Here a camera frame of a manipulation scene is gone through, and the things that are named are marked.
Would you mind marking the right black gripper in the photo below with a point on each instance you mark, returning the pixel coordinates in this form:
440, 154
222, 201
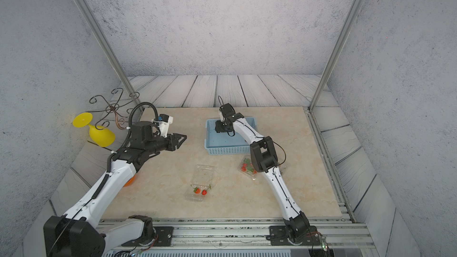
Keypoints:
218, 127

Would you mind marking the aluminium frame post right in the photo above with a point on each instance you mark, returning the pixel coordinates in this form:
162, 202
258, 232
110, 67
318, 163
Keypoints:
337, 49

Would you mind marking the strawberries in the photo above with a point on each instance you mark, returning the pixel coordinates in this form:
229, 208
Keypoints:
201, 189
246, 167

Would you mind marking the aluminium frame post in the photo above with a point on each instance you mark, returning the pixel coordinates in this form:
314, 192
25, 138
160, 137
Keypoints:
88, 15
337, 49

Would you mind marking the yellow plastic goblet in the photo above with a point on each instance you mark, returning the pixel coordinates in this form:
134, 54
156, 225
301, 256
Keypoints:
103, 137

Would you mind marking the aluminium frame post left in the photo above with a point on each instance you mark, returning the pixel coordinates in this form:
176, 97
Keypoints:
88, 15

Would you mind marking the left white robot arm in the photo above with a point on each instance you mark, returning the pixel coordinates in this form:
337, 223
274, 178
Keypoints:
75, 233

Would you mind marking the light blue perforated basket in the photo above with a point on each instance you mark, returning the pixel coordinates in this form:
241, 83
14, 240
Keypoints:
224, 143

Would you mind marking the dark wire jewellery stand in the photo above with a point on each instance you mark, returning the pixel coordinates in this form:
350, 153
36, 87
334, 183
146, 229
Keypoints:
111, 111

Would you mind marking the clear clamshell container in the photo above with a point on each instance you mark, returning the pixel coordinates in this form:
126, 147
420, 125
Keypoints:
203, 175
251, 177

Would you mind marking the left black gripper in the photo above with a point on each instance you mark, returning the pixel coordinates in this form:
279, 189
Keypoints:
172, 145

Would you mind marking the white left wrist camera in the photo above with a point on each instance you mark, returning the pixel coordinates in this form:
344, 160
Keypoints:
163, 122

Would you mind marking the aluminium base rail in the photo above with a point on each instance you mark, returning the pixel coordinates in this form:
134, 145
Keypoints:
326, 237

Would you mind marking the orange plastic bowl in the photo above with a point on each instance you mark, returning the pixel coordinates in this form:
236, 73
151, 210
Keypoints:
130, 181

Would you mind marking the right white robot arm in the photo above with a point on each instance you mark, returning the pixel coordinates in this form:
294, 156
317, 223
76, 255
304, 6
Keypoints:
298, 230

